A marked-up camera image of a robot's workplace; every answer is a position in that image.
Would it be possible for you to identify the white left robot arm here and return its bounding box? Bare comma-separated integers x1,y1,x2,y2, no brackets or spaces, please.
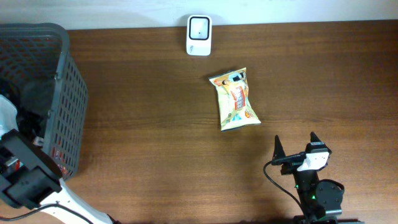
1,95,118,224

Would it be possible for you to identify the grey plastic basket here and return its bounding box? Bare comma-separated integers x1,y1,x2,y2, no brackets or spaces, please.
1,23,88,180

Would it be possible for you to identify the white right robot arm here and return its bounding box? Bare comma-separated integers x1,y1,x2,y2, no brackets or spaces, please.
271,132,345,223

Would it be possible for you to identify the white barcode scanner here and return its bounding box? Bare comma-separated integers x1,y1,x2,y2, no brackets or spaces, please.
186,15,213,56

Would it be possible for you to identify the yellow snack bag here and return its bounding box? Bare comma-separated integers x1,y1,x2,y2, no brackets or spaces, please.
209,67,261,131

